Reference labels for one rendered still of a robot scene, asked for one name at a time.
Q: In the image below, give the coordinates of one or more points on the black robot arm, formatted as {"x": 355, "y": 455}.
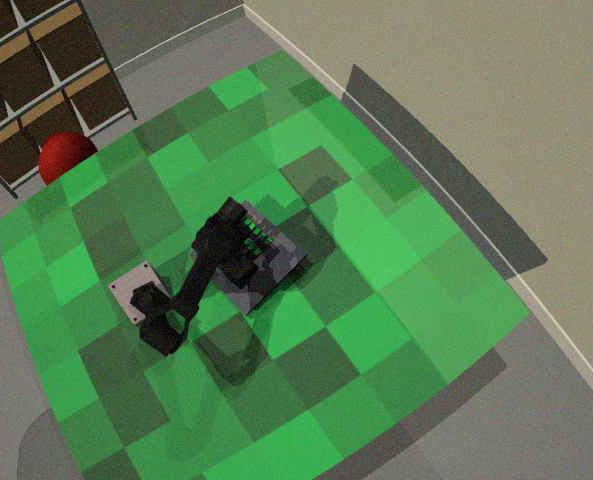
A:
{"x": 221, "y": 234}

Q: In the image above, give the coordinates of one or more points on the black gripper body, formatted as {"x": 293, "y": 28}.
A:
{"x": 243, "y": 270}

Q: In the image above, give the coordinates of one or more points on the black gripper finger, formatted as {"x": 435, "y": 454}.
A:
{"x": 227, "y": 267}

